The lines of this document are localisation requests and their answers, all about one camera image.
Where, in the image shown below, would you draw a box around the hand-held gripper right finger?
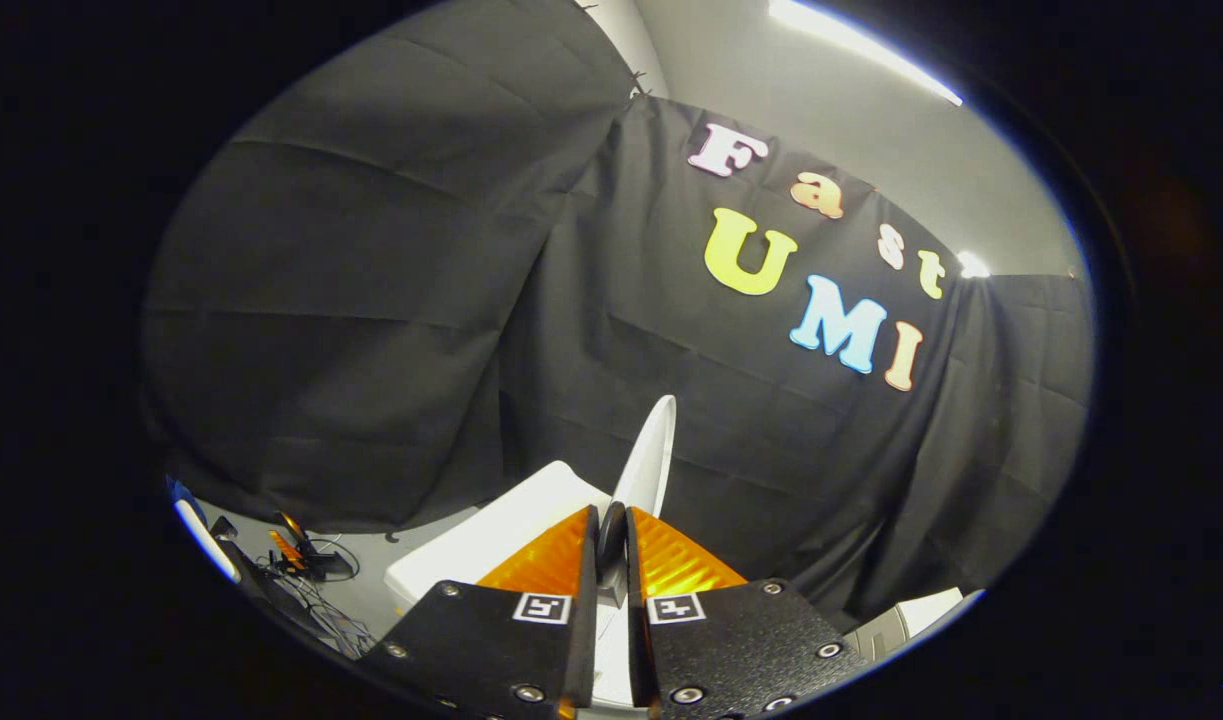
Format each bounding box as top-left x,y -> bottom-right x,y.
626,505 -> 867,719

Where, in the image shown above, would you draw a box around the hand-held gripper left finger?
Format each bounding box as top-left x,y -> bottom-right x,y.
359,503 -> 602,720

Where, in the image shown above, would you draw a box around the white toilet lid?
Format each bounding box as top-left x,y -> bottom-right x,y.
596,395 -> 678,601

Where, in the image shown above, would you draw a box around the white toilet tank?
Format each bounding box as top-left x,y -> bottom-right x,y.
384,460 -> 637,709

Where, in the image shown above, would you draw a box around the grey louvered cabinet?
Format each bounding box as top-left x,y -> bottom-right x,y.
843,587 -> 967,663

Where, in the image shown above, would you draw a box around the orange and black tool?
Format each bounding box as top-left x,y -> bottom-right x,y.
269,512 -> 357,583

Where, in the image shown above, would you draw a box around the black backdrop cloth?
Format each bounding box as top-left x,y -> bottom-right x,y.
139,0 -> 1097,631

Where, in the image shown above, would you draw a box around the black cables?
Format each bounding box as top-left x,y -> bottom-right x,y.
256,560 -> 377,659

